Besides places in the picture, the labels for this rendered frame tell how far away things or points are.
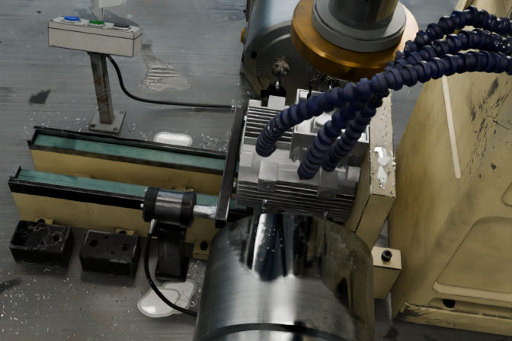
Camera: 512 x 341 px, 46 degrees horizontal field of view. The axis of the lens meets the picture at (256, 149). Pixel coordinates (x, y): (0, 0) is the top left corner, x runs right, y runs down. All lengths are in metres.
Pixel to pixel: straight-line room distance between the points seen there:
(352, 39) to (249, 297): 0.36
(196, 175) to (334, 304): 0.51
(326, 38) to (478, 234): 0.38
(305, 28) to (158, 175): 0.52
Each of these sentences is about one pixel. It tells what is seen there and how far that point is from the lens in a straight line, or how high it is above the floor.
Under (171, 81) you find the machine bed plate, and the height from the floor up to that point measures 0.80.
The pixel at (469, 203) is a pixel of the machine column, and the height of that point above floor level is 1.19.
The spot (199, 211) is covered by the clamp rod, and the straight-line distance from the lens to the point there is 0.99.
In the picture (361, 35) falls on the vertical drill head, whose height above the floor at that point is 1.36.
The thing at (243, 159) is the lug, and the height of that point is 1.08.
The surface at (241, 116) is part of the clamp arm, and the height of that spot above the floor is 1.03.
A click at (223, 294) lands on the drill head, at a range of 0.80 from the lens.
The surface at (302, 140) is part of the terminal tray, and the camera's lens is 0.96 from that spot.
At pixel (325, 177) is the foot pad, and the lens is 0.99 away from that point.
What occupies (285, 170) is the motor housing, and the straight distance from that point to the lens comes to 1.00.
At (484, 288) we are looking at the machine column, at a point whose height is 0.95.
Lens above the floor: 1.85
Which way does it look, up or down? 50 degrees down
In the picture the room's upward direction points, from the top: 8 degrees clockwise
